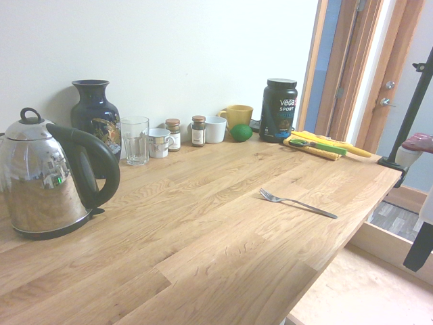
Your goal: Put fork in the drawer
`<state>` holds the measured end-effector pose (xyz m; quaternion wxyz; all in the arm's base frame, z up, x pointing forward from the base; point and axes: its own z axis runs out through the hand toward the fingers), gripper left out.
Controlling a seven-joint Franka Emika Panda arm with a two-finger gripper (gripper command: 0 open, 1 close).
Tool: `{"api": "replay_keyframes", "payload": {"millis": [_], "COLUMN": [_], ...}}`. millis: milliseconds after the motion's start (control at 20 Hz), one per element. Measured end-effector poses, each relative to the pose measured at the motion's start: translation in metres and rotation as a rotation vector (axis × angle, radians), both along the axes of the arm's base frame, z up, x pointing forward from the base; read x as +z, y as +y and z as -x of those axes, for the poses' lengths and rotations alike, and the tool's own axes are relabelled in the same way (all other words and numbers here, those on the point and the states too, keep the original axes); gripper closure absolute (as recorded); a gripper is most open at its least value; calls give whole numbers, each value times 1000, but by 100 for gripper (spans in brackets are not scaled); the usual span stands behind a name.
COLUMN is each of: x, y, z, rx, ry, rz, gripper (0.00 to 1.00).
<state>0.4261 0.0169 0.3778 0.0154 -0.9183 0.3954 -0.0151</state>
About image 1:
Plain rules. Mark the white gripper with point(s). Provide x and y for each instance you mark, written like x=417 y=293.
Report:
x=429 y=208

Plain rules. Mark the silver metal fork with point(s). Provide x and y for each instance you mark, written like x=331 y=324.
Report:
x=270 y=197

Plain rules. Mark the open wooden drawer white front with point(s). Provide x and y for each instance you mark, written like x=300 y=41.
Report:
x=372 y=291

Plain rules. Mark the red topped white device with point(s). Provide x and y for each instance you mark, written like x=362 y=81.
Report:
x=419 y=140

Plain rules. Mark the yellow knife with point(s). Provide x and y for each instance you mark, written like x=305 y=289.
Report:
x=358 y=151

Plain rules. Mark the yellow folded cloth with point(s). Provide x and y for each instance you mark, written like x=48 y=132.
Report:
x=326 y=154

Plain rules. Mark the silver door lock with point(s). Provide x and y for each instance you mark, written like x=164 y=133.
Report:
x=390 y=85

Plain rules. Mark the black protein powder tub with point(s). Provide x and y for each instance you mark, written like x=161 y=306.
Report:
x=277 y=111

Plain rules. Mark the small black object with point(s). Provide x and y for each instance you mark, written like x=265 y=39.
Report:
x=256 y=126

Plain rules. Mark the green lime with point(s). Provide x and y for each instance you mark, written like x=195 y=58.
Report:
x=241 y=133

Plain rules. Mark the grey blue door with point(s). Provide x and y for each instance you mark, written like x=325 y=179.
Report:
x=416 y=34

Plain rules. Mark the yellow ceramic mug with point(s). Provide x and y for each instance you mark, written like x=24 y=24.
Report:
x=238 y=116

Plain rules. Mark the plain white cup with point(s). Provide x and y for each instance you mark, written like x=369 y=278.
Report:
x=216 y=130

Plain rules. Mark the spice jar copper lid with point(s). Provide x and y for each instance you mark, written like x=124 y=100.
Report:
x=173 y=135
x=198 y=133

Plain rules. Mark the small patterned white mug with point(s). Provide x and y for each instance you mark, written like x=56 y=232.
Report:
x=158 y=144

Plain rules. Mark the clear drinking glass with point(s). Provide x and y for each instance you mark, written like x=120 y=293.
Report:
x=135 y=142

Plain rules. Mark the dark blue floral vase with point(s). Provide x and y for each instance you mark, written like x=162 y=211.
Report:
x=94 y=111

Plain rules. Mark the stainless steel electric kettle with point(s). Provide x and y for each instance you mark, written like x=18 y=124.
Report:
x=40 y=176

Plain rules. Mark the black clamp camera stand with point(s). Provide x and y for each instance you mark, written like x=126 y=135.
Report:
x=414 y=98

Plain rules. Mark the wooden door frame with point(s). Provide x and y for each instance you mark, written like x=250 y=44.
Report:
x=348 y=67

